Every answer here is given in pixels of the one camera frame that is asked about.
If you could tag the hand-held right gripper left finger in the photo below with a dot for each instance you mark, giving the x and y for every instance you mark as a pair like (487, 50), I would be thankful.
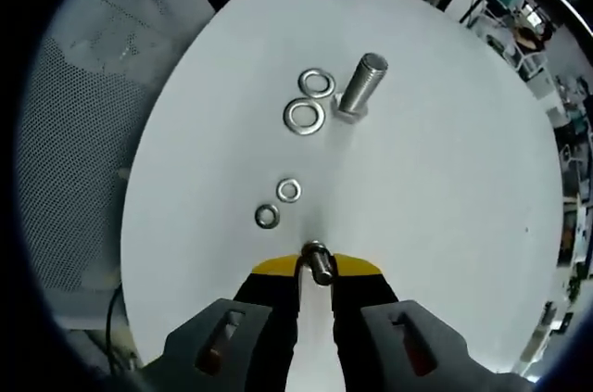
(268, 299)

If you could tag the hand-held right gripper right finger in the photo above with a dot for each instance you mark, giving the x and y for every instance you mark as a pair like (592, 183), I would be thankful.
(361, 299)

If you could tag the small threaded stud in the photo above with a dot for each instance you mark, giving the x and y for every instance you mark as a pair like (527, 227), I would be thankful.
(323, 269)

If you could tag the large steel washer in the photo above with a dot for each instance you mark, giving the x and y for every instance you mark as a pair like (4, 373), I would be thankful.
(290, 116)
(304, 81)

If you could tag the large threaded stud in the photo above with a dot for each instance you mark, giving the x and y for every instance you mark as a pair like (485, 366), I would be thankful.
(361, 86)

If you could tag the grey mesh chair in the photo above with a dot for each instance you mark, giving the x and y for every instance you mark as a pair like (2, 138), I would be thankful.
(83, 155)

